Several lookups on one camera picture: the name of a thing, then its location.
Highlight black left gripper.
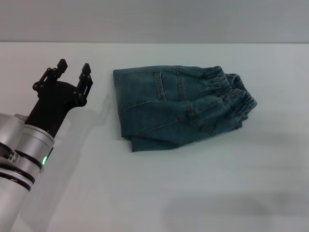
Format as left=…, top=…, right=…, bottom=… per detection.
left=24, top=58, right=94, bottom=139

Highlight blue denim shorts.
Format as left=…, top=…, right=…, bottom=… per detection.
left=112, top=64, right=258, bottom=153

